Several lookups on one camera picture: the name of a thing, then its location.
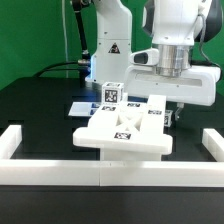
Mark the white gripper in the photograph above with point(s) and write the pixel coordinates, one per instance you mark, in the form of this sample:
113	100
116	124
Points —
167	71

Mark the white chair back frame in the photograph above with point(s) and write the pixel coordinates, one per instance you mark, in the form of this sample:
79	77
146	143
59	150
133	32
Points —
128	126

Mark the small tagged cube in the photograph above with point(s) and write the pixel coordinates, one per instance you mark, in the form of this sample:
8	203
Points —
168	118
112	92

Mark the white chair seat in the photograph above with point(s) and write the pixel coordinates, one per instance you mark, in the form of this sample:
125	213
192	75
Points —
120	155

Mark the white tag base sheet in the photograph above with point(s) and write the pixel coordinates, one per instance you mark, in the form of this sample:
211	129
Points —
83	109

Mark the white right fence wall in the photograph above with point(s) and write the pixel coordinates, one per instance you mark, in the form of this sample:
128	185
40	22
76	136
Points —
214	143

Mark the white fence wall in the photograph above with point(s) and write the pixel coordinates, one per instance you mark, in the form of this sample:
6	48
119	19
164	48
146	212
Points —
102	173
9	141
214	143

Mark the white left fence wall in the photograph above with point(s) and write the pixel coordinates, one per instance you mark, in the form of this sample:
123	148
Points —
9	141

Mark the white front fence wall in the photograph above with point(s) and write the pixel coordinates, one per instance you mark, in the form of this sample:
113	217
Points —
102	173

